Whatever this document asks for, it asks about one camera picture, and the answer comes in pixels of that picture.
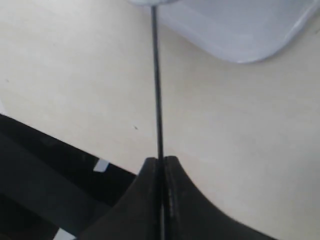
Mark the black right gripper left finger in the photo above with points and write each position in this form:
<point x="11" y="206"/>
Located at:
<point x="136" y="216"/>

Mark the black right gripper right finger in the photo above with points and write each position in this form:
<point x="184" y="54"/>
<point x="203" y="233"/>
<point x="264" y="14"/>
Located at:
<point x="189" y="215"/>

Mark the thin metal skewer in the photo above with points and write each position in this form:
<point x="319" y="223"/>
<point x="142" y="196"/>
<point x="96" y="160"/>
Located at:
<point x="157" y="82"/>

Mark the white rectangular plastic tray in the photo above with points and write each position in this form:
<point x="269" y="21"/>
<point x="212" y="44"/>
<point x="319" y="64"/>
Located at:
<point x="238" y="31"/>

